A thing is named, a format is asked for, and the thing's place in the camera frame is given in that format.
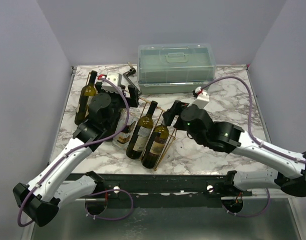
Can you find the green plastic storage box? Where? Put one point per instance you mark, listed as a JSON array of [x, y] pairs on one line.
[[174, 68]]

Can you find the gold wire wine rack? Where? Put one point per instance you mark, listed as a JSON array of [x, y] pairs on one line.
[[143, 139]]

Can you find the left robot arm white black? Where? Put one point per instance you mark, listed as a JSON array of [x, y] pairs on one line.
[[42, 197]]

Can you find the grey metal crank handle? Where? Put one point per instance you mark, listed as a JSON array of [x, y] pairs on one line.
[[130, 72]]

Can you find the clear glass liquor bottle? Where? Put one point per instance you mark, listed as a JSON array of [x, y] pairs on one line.
[[122, 139]]

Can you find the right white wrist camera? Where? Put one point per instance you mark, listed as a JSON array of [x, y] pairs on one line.
[[201, 98]]

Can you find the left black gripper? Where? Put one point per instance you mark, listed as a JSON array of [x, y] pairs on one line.
[[133, 97]]

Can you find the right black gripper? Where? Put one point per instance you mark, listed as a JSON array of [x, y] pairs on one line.
[[176, 110]]

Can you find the black metal base rail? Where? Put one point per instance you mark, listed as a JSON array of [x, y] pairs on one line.
[[169, 191]]

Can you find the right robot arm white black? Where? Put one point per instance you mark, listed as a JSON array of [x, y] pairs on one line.
[[287, 169]]

